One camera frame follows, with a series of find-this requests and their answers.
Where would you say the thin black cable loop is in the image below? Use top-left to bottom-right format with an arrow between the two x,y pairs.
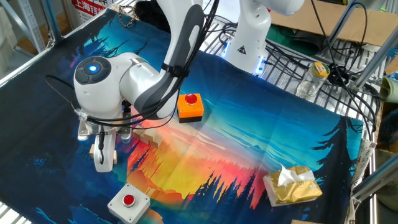
214,21 -> 239,46

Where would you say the colourful forest print cloth mat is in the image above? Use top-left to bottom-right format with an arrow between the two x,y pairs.
0,8 -> 364,224

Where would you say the gold tissue pack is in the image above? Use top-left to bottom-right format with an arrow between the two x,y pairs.
262,164 -> 323,208

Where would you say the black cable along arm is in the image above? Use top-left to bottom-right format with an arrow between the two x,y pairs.
45,0 -> 220,166

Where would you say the white box with red print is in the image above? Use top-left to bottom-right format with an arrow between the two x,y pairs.
72,0 -> 108,25

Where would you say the grey perforated shelf frame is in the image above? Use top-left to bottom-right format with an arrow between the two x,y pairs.
0,0 -> 47,54

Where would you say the brass chain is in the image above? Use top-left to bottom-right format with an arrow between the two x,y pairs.
118,4 -> 140,28

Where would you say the clear jar with yellow lid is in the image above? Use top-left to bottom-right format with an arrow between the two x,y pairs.
295,61 -> 331,101

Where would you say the dark green board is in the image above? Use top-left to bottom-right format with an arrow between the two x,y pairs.
266,24 -> 326,57

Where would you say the flat brown cardboard sheet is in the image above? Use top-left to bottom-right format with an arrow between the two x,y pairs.
270,0 -> 398,47

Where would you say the white printed paper sheet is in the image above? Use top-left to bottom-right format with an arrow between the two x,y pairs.
203,0 -> 241,22

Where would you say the black fluffy duster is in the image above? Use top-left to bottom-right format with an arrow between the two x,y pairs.
135,0 -> 171,34

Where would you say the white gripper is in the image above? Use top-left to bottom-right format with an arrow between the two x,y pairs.
93,131 -> 118,174

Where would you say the black cable bundle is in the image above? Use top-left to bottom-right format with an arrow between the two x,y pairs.
264,0 -> 382,133

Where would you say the orange box with red button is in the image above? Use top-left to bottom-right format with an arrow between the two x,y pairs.
176,92 -> 205,124

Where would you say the pale green roll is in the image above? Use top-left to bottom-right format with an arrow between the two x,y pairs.
378,72 -> 398,104

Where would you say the silver camera box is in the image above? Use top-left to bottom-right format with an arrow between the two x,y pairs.
76,113 -> 133,144

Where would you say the white patterned cloth strip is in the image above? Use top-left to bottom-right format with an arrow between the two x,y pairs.
344,138 -> 377,224

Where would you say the white box with red button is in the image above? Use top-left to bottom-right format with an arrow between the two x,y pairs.
107,182 -> 151,224

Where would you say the blue metal post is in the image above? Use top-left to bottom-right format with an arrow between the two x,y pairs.
42,0 -> 63,43

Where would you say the black power adapter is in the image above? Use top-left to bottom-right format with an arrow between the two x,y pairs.
326,63 -> 349,87

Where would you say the aluminium profile bar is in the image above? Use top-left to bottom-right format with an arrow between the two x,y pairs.
353,26 -> 398,90
320,0 -> 363,60
351,154 -> 398,203

